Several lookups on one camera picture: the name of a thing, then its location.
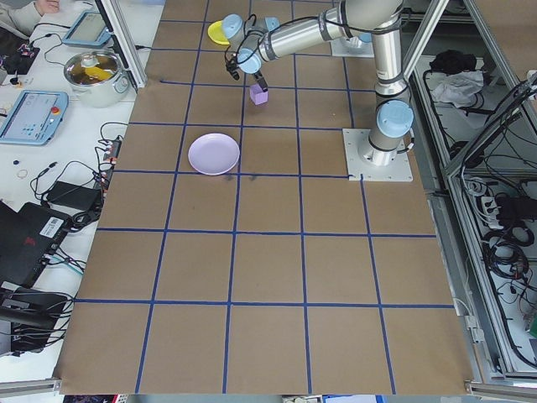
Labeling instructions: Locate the purple foam block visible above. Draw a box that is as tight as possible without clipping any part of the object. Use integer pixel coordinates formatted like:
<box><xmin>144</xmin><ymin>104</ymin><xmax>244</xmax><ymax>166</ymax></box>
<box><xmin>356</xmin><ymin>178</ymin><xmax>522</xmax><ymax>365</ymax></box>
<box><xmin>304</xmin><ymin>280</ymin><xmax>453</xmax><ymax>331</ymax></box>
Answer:
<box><xmin>249</xmin><ymin>82</ymin><xmax>270</xmax><ymax>106</ymax></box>

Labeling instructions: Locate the beige sleeved forearm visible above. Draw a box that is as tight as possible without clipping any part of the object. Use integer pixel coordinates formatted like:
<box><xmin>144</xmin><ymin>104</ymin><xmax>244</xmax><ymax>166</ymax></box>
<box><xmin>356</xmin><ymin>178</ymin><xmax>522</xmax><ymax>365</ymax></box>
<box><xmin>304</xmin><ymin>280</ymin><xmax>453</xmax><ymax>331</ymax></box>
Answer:
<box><xmin>0</xmin><ymin>0</ymin><xmax>45</xmax><ymax>37</ymax></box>

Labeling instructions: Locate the yellow plate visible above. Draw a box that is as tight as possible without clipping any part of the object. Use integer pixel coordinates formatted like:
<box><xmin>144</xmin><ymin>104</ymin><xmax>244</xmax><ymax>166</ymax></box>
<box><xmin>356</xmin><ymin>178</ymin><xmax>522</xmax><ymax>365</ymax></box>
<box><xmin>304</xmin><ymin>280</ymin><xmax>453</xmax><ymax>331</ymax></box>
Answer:
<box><xmin>207</xmin><ymin>20</ymin><xmax>232</xmax><ymax>46</ymax></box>

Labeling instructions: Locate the purple plate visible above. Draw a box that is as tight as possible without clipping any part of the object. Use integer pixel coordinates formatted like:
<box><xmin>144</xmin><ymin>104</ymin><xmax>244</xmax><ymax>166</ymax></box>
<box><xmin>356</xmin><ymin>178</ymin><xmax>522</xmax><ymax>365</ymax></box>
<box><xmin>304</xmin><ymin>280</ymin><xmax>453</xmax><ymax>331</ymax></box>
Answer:
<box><xmin>187</xmin><ymin>133</ymin><xmax>242</xmax><ymax>176</ymax></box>

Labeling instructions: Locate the stainless steel pot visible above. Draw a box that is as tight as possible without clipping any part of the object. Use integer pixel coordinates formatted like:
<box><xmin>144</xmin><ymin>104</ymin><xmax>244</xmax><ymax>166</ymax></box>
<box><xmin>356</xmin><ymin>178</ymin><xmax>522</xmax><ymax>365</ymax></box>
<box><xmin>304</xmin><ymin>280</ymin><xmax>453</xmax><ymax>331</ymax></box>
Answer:
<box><xmin>65</xmin><ymin>62</ymin><xmax>130</xmax><ymax>109</ymax></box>

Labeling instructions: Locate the black usb hub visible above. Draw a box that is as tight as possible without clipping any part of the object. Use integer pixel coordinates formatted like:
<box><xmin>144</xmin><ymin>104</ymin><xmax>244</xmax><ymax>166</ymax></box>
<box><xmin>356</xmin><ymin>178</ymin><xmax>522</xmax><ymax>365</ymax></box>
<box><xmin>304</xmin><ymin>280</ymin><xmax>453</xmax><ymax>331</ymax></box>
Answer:
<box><xmin>95</xmin><ymin>136</ymin><xmax>123</xmax><ymax>186</ymax></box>

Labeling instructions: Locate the glass pot lid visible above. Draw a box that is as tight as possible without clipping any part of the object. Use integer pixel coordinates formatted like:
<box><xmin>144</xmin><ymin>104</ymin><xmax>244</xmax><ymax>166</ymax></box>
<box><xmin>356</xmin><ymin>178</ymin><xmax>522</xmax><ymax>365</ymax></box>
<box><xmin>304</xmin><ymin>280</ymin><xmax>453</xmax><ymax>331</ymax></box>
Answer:
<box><xmin>64</xmin><ymin>50</ymin><xmax>123</xmax><ymax>86</ymax></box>

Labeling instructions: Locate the blue teach pendant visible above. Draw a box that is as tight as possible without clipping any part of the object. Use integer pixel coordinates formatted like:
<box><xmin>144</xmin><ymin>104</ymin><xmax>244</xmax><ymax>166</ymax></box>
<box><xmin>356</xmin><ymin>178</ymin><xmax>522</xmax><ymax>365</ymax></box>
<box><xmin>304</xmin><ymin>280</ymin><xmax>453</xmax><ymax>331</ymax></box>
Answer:
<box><xmin>62</xmin><ymin>11</ymin><xmax>113</xmax><ymax>48</ymax></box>
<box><xmin>0</xmin><ymin>90</ymin><xmax>70</xmax><ymax>147</ymax></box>

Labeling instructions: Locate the black cloth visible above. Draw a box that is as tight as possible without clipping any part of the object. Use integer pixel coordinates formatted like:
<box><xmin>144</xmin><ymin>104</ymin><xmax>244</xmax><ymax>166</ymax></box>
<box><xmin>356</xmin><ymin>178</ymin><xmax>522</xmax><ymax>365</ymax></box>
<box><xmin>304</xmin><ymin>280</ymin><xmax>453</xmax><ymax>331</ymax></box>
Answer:
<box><xmin>428</xmin><ymin>49</ymin><xmax>478</xmax><ymax>73</ymax></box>

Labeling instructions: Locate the white cloth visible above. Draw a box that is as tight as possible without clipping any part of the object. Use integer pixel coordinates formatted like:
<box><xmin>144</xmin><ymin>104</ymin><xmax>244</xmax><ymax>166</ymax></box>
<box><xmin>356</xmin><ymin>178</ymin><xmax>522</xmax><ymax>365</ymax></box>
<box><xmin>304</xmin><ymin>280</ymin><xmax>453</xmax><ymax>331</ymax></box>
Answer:
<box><xmin>431</xmin><ymin>70</ymin><xmax>487</xmax><ymax>109</ymax></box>

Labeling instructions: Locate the black power adapter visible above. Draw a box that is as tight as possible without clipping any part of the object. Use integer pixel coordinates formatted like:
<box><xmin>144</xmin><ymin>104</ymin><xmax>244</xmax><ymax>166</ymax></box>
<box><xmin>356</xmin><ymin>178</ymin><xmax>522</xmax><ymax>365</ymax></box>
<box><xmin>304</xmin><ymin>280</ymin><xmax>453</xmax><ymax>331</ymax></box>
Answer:
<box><xmin>44</xmin><ymin>181</ymin><xmax>103</xmax><ymax>211</ymax></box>

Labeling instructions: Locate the white power strip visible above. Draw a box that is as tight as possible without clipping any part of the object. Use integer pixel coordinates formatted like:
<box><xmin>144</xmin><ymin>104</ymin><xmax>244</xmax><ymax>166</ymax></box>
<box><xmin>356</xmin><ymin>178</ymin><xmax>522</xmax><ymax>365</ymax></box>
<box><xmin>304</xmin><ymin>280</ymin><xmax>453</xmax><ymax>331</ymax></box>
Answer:
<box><xmin>477</xmin><ymin>195</ymin><xmax>504</xmax><ymax>230</ymax></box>

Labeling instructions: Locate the black power brick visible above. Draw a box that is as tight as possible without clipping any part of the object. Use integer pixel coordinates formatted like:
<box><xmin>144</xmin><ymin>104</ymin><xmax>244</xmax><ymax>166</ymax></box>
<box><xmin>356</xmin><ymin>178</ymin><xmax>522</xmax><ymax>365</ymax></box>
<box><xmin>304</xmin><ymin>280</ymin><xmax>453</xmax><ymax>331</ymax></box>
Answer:
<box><xmin>497</xmin><ymin>192</ymin><xmax>529</xmax><ymax>219</ymax></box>

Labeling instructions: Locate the black laptop with red logo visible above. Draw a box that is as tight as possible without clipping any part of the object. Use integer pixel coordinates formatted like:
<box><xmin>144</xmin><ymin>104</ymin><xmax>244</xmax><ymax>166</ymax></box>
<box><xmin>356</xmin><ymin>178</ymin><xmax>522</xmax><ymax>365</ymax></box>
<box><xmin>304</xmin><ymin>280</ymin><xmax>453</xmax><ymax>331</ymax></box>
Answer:
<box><xmin>0</xmin><ymin>200</ymin><xmax>72</xmax><ymax>289</ymax></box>

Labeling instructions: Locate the black docking device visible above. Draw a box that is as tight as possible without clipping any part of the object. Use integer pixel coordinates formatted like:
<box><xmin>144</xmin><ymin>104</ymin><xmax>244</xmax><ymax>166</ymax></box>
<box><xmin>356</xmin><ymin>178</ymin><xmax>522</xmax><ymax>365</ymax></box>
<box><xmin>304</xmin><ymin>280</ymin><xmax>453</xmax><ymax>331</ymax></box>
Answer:
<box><xmin>0</xmin><ymin>287</ymin><xmax>75</xmax><ymax>358</ymax></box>

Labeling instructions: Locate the white square base plate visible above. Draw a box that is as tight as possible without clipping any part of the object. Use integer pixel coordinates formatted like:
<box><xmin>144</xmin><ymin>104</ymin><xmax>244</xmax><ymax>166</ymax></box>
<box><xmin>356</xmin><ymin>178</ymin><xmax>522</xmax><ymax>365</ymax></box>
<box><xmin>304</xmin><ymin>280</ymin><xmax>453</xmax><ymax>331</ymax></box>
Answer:
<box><xmin>330</xmin><ymin>38</ymin><xmax>376</xmax><ymax>59</ymax></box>
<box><xmin>341</xmin><ymin>128</ymin><xmax>414</xmax><ymax>184</ymax></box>

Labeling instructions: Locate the aluminium profile post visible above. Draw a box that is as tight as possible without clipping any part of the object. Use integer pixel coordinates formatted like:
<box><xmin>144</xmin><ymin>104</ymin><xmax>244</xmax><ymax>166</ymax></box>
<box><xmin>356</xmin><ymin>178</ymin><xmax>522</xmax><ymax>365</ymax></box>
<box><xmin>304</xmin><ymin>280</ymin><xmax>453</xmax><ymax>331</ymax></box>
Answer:
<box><xmin>94</xmin><ymin>0</ymin><xmax>148</xmax><ymax>89</ymax></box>

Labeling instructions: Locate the V-shaped metal bar frame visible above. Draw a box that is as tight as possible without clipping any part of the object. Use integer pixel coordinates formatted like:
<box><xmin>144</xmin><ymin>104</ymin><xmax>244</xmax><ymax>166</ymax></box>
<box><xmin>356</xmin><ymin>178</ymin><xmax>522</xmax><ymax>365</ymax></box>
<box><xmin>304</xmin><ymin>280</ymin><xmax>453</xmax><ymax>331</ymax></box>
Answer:
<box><xmin>402</xmin><ymin>0</ymin><xmax>537</xmax><ymax>385</ymax></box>

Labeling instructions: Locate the black cable bundle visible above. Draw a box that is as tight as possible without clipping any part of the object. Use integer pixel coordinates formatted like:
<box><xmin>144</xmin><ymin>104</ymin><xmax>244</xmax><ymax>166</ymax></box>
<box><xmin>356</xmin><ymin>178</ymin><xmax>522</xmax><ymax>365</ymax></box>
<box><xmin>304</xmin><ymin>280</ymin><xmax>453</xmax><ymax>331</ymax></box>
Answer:
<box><xmin>482</xmin><ymin>226</ymin><xmax>534</xmax><ymax>280</ymax></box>

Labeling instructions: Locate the aluminium profile rail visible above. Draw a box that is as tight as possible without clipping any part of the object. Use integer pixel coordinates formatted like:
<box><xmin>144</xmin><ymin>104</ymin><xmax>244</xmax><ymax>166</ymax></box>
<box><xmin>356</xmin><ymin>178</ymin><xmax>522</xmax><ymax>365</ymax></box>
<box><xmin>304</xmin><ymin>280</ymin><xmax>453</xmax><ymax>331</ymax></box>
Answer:
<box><xmin>0</xmin><ymin>377</ymin><xmax>63</xmax><ymax>398</ymax></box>
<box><xmin>463</xmin><ymin>379</ymin><xmax>537</xmax><ymax>400</ymax></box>

